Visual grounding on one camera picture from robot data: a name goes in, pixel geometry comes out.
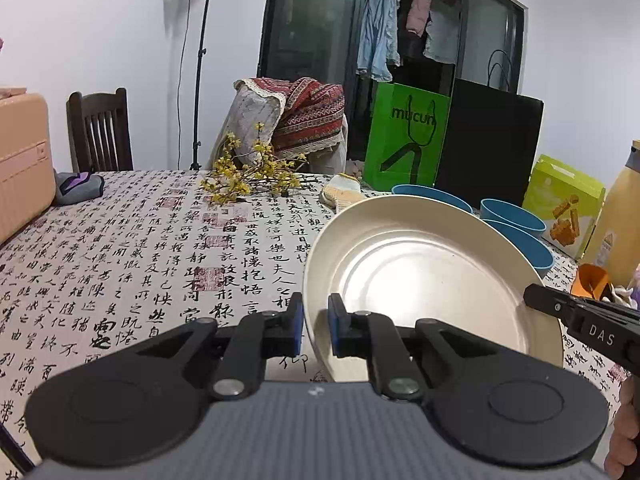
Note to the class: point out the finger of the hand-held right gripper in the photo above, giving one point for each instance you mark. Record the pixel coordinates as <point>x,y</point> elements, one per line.
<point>547,302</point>

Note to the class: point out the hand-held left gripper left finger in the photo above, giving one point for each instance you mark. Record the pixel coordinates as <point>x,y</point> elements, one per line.
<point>298,329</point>

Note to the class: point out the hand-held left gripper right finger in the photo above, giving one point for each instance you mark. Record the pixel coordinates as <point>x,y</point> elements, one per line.
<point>334,330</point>

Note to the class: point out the blue bowl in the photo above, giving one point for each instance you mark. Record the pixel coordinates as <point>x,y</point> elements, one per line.
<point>512,210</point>
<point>532,252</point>
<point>430,192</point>

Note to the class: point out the cream ribbed plate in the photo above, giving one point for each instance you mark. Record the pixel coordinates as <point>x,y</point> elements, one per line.
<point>425,260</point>

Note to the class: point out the person's right hand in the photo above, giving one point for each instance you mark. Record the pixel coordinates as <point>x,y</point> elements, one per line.
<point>622,450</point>

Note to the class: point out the orange plastic object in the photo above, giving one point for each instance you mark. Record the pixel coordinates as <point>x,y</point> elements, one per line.
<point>587,280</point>

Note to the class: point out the yellow bottle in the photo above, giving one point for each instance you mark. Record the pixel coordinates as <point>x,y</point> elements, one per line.
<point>617,220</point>

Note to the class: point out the yellow-green snack box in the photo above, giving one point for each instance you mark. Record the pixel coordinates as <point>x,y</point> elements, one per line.
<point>560,195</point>

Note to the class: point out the white yellow knitted glove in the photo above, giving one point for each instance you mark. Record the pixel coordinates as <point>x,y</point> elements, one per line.
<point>340,192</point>

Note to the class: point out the yellow blossom branch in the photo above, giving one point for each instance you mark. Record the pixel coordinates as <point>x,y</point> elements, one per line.
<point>250,175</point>

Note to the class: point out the black paper bag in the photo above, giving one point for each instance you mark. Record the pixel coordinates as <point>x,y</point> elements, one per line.
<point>490,145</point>

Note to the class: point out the beige chair cover cloth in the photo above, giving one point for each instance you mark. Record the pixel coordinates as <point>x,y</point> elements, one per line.
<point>327,160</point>

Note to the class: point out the green paper bag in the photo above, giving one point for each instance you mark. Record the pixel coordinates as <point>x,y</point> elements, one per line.
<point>395,135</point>

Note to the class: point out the red patterned woven blanket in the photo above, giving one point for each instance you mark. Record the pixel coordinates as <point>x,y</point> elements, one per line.
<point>310,115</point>

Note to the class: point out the grey purple cloth pouch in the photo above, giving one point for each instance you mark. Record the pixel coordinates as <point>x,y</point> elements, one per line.
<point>80,187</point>

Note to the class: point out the black studio light stand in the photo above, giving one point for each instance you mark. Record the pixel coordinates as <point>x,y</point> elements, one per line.
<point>200,85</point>

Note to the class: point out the dark wooden chair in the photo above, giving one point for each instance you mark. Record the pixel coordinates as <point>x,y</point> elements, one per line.
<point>100,130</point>

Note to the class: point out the hanging white garment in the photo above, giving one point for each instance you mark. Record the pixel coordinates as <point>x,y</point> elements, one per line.
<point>442,35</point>

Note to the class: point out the hanging light blue shirt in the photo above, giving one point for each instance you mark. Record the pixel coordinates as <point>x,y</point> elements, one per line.
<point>380,25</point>

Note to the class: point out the black framed glass door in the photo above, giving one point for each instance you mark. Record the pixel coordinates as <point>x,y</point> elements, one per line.
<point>305,20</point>

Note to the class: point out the hanging pink garment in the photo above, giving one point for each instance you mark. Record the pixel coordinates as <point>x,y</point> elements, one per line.
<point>419,12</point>

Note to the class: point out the beige pink small suitcase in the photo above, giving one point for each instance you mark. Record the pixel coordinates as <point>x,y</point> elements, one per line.
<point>22,170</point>

